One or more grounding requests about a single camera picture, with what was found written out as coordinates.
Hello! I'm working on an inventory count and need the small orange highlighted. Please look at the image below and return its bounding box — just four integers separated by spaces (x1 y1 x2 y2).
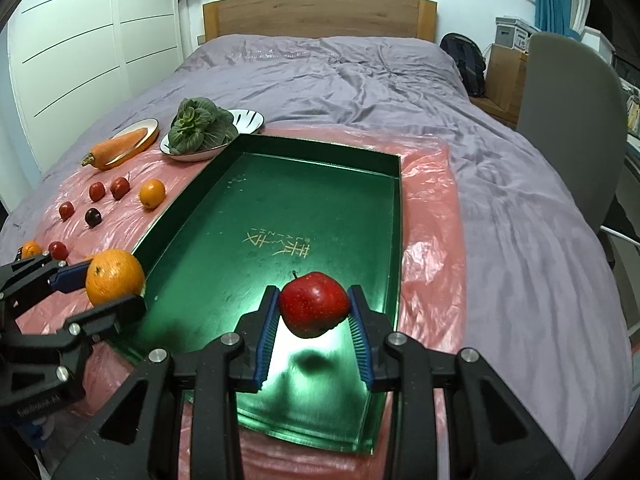
20 240 43 259
138 179 166 210

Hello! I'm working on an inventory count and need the textured orange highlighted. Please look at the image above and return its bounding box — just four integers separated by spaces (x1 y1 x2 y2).
85 248 145 307

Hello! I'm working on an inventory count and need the small red apple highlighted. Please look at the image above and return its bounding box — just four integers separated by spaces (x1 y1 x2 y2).
58 202 75 221
88 182 106 203

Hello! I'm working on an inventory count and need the dark purple plum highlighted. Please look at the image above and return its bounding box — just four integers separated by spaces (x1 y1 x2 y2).
85 207 103 229

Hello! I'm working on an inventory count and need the red apple with stem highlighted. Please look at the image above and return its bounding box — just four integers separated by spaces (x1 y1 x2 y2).
110 177 130 200

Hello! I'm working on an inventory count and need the large red apple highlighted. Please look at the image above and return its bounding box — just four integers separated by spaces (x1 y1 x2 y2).
278 272 350 339

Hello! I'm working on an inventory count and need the carrot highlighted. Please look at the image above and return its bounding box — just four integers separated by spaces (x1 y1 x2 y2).
81 128 146 170

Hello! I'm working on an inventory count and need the orange rimmed plate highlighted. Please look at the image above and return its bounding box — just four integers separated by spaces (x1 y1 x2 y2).
108 118 160 168

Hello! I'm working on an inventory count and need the green rectangular tray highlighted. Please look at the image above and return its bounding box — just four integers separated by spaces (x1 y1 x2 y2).
112 136 401 454

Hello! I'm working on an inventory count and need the green leafy cabbage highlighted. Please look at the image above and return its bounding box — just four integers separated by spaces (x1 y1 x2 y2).
168 98 239 155

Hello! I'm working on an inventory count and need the white wardrobe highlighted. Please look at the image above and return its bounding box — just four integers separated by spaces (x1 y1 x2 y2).
8 0 183 171

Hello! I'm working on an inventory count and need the white oval dish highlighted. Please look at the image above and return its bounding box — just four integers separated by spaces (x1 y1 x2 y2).
159 108 266 163

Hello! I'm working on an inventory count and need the grey office chair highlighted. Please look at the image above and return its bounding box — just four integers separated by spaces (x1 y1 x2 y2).
516 32 639 246

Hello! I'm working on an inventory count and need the wooden nightstand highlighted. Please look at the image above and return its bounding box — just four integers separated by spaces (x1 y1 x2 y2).
471 44 528 129

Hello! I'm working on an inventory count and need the black backpack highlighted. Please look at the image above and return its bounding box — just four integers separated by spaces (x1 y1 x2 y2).
439 32 486 98

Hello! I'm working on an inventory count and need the wooden headboard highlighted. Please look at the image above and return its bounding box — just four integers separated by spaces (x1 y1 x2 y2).
203 0 437 42

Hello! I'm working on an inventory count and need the grey storage box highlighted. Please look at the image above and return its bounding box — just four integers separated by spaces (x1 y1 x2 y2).
495 16 539 53

